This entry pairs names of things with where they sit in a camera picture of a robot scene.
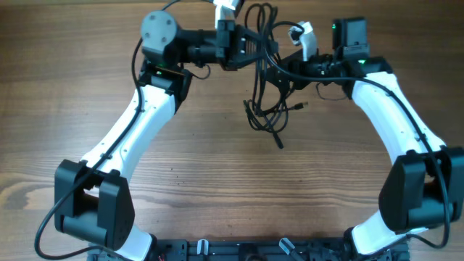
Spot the black cable bundle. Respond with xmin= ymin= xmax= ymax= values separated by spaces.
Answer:
xmin=241 ymin=2 xmax=310 ymax=149

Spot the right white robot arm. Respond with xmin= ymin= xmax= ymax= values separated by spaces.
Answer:
xmin=270 ymin=17 xmax=463 ymax=260

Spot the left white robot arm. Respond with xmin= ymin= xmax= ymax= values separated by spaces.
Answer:
xmin=52 ymin=11 xmax=278 ymax=260

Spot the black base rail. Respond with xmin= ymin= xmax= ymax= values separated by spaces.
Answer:
xmin=86 ymin=237 xmax=410 ymax=261

